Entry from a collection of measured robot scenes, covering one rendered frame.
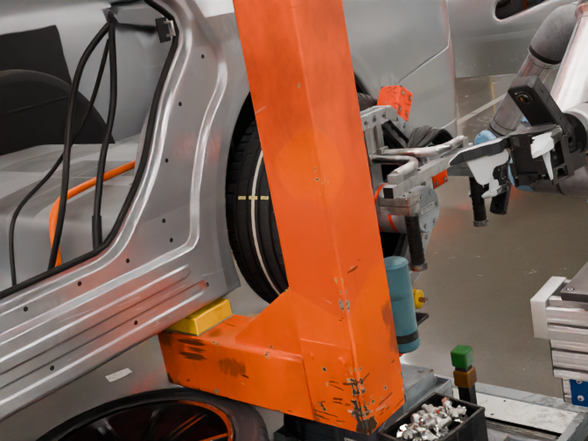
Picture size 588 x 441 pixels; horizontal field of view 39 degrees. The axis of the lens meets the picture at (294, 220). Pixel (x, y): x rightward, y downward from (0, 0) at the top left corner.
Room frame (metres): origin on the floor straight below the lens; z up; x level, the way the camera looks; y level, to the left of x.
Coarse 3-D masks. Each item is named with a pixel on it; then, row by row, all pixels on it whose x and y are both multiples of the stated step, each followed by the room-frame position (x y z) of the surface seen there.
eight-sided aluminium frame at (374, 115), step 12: (372, 108) 2.37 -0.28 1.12; (384, 108) 2.34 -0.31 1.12; (372, 120) 2.29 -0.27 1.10; (384, 120) 2.33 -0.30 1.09; (396, 120) 2.38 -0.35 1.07; (396, 132) 2.40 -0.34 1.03; (408, 132) 2.41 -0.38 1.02; (396, 144) 2.47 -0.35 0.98; (408, 252) 2.42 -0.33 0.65; (408, 264) 2.38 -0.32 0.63
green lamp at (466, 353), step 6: (456, 348) 1.71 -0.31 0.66; (462, 348) 1.71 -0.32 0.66; (468, 348) 1.70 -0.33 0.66; (456, 354) 1.70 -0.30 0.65; (462, 354) 1.69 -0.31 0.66; (468, 354) 1.69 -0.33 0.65; (456, 360) 1.70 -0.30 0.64; (462, 360) 1.69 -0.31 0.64; (468, 360) 1.69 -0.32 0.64; (456, 366) 1.70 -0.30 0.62; (462, 366) 1.69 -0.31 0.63; (468, 366) 1.69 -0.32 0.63
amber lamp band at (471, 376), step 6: (456, 372) 1.70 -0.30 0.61; (462, 372) 1.69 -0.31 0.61; (468, 372) 1.69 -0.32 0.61; (474, 372) 1.70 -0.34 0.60; (456, 378) 1.70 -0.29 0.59; (462, 378) 1.69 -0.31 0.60; (468, 378) 1.68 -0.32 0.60; (474, 378) 1.70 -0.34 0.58; (456, 384) 1.70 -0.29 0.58; (462, 384) 1.69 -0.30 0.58; (468, 384) 1.68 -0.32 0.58
